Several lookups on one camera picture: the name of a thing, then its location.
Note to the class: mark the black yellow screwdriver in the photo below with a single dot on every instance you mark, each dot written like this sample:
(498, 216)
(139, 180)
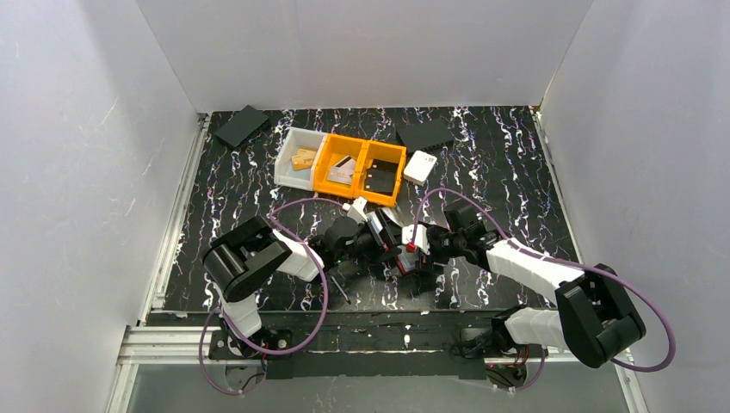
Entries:
(341, 290)

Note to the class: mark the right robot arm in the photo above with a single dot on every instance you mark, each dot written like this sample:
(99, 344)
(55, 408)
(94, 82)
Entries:
(592, 315)

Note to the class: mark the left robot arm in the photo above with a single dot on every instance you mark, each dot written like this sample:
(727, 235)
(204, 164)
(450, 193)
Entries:
(241, 261)

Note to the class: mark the black VIP card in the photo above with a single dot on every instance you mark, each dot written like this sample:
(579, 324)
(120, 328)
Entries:
(380, 185)

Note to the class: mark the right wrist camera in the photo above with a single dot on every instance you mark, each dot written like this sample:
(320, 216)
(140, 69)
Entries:
(414, 238)

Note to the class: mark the aluminium table rail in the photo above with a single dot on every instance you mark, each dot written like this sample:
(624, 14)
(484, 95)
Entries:
(143, 344)

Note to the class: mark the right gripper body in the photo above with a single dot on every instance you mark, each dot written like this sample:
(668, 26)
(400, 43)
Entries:
(430, 245)

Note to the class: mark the red card holder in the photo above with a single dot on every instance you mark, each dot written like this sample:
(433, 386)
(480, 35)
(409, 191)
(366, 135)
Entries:
(408, 262)

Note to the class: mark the yellow bin with silver card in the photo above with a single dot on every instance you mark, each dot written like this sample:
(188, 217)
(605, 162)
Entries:
(335, 148)

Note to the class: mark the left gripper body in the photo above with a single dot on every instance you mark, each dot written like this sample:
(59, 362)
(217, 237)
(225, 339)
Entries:
(386, 235)

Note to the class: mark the silver VIP card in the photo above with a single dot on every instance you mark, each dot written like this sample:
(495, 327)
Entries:
(342, 171)

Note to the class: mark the black flat box right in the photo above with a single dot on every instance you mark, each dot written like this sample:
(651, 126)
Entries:
(426, 136)

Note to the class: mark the yellow bin with black card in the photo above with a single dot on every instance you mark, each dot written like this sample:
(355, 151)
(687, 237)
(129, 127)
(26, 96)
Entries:
(383, 151)

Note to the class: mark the black flat box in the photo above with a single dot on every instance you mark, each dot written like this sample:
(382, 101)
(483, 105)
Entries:
(426, 136)
(245, 125)

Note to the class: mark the white plastic bin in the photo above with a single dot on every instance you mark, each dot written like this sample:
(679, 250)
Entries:
(284, 175)

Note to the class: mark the grey card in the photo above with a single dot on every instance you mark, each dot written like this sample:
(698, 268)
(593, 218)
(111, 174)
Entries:
(381, 168)

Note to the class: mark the black flat box left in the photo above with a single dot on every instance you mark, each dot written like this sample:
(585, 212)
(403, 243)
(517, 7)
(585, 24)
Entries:
(245, 125)

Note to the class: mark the white small box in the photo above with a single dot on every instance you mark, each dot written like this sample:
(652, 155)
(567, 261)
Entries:
(419, 167)

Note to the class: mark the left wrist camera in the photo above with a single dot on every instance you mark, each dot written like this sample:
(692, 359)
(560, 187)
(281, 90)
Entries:
(356, 210)

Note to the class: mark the gold card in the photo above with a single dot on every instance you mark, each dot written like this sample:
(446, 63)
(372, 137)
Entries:
(301, 166)
(304, 155)

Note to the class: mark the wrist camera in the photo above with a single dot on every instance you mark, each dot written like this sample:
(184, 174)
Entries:
(414, 238)
(356, 210)

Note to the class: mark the gold card in white bin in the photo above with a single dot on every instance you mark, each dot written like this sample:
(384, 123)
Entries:
(304, 155)

